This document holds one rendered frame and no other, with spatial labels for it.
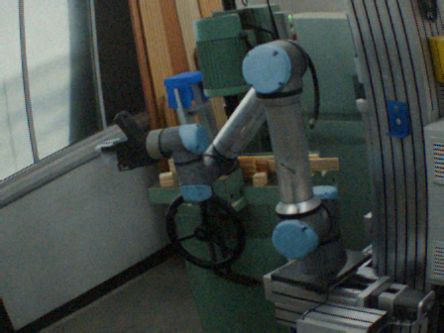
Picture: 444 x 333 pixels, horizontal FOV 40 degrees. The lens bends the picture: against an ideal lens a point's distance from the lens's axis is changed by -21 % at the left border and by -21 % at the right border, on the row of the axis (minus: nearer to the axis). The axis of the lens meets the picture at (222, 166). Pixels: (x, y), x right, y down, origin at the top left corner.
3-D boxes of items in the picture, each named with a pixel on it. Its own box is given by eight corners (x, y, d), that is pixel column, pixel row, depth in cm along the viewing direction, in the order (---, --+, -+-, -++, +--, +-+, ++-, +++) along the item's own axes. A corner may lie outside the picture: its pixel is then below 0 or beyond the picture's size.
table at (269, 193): (137, 212, 268) (134, 196, 266) (176, 184, 293) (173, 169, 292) (294, 213, 240) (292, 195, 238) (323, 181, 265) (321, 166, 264)
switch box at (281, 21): (277, 48, 280) (270, 13, 276) (286, 45, 289) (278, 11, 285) (291, 47, 277) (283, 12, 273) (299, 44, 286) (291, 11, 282)
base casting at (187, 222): (177, 237, 275) (171, 214, 273) (243, 185, 324) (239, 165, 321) (289, 238, 254) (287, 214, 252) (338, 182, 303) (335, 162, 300)
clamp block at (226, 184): (190, 205, 256) (185, 180, 254) (208, 192, 268) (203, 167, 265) (230, 205, 249) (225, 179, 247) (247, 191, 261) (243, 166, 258)
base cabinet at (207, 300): (211, 369, 293) (175, 237, 275) (262, 317, 342) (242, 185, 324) (300, 374, 273) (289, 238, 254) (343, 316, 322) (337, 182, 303)
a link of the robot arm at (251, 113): (292, 27, 186) (202, 152, 211) (278, 31, 177) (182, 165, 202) (326, 54, 184) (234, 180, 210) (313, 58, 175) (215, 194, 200)
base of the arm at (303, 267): (357, 256, 198) (356, 226, 195) (324, 278, 189) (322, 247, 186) (322, 250, 209) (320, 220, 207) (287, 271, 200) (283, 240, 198)
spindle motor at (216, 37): (195, 99, 262) (183, 22, 254) (218, 88, 277) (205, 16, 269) (242, 96, 254) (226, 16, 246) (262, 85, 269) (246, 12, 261)
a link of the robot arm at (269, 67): (333, 240, 188) (300, 38, 174) (314, 264, 176) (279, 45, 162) (294, 242, 194) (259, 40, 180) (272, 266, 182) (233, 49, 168)
